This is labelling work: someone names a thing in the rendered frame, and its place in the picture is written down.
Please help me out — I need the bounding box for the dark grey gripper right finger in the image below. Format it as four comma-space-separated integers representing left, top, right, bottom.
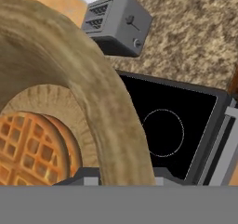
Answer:
152, 166, 191, 187

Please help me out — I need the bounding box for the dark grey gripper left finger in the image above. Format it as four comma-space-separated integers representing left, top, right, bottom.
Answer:
53, 166, 102, 187

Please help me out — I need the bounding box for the tan wooden bowl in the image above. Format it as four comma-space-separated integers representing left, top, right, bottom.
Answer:
0, 0, 157, 187

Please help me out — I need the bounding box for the grey oven door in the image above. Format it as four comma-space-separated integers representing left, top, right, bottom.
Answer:
196, 97, 238, 187

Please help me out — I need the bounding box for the golden brown waffle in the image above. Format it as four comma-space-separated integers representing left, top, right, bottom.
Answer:
0, 111, 84, 187

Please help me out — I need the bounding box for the black hob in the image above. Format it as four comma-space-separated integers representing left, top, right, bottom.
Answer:
115, 70, 232, 186

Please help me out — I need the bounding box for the grey toaster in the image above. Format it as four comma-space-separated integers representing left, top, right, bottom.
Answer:
81, 0, 153, 59

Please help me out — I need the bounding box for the grey oven door handle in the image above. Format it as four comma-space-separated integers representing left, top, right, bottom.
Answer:
209, 106, 238, 187

